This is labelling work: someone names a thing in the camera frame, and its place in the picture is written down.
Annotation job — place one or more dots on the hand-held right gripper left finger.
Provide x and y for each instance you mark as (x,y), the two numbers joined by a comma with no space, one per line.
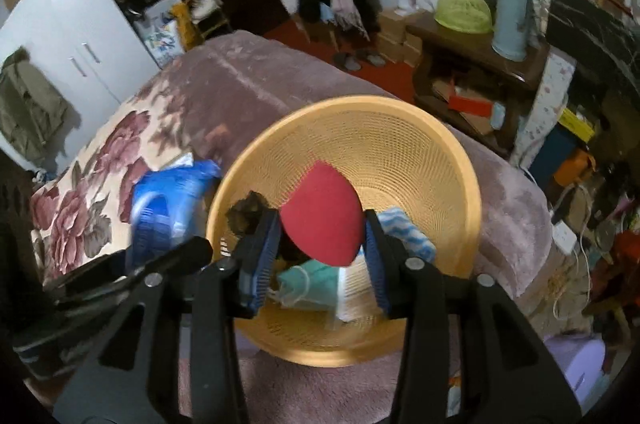
(257,264)

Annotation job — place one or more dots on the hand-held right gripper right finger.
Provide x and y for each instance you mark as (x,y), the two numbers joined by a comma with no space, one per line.
(375,264)

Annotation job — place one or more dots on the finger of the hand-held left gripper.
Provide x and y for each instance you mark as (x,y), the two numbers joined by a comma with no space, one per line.
(90,269)
(180,254)

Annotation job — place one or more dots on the white ribbed cloth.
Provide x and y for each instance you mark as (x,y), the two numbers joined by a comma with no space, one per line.
(355,294)

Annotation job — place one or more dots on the blue striped cloth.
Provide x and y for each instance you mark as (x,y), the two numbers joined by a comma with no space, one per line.
(405,229)

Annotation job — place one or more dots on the black sheer cloth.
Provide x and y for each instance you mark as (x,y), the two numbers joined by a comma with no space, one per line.
(247,214)

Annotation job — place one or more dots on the blue wet wipes packet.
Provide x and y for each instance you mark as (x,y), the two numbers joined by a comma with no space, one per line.
(165,199)

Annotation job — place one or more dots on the green face mask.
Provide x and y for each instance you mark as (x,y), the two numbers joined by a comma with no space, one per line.
(315,284)

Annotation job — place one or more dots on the red makeup sponge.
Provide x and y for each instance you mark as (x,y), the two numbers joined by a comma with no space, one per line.
(322,214)

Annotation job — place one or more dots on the yellow plastic mesh basket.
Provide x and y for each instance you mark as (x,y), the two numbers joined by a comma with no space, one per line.
(400,153)

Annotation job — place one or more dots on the olive green jacket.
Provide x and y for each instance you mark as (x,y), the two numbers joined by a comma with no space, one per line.
(30,103)

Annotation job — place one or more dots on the red flat packet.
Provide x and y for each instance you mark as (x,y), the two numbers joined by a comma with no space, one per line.
(470,104)

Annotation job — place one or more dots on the white power strip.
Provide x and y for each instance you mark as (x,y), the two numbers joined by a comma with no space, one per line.
(564,238)

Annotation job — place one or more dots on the grey slipper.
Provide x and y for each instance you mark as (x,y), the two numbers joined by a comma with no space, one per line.
(347,61)
(375,57)

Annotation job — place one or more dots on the blue box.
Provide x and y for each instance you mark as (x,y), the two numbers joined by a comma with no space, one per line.
(550,153)

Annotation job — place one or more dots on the white floral printed cabinet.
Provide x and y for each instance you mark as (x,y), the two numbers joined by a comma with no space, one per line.
(162,38)

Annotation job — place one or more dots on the small cardboard box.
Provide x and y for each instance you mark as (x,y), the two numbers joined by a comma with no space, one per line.
(396,22)
(392,47)

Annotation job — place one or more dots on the orange object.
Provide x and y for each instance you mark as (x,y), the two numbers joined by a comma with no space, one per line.
(575,166)

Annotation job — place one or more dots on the dark wooden table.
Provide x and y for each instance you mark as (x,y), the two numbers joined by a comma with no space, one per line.
(465,48)

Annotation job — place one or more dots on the floral curtain cloth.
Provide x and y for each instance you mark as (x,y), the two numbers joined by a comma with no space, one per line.
(547,103)

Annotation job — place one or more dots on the white wardrobe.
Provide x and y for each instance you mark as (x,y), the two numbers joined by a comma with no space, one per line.
(75,18)

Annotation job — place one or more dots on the yellow box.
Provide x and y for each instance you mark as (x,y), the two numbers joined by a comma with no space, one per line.
(576,123)

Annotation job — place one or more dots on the green mesh food cover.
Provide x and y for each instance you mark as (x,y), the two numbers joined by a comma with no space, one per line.
(462,11)

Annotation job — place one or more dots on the teal thermos flask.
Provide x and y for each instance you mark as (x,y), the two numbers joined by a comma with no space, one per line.
(512,3)

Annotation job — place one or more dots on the black marble cabinet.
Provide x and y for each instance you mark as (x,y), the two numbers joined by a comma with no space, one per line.
(590,28)

